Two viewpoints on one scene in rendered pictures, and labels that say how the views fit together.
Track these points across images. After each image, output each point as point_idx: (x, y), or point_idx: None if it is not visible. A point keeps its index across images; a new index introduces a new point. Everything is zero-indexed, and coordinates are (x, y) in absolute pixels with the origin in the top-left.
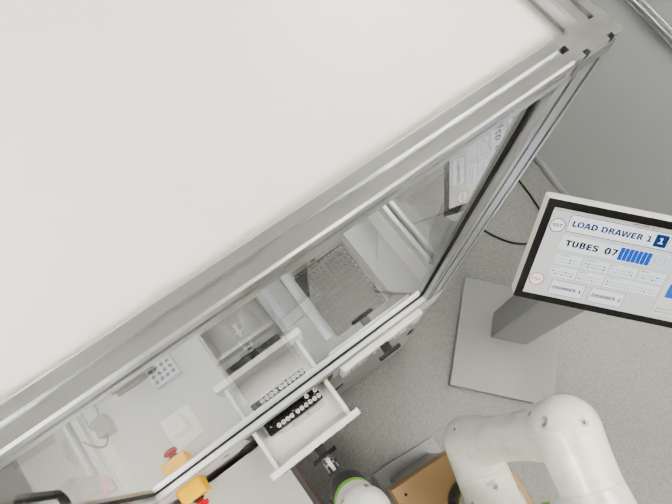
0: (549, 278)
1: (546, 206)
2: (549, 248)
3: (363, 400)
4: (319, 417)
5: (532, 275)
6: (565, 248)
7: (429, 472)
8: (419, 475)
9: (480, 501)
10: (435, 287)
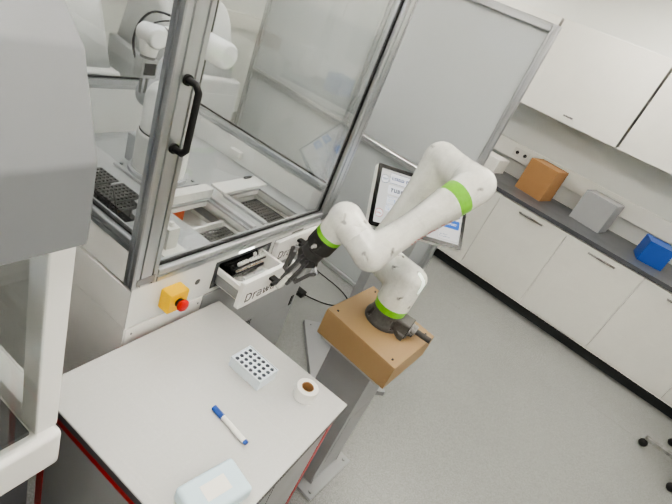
0: (385, 212)
1: (378, 167)
2: (383, 192)
3: None
4: None
5: (376, 210)
6: (390, 193)
7: (348, 302)
8: (343, 302)
9: (397, 262)
10: (331, 193)
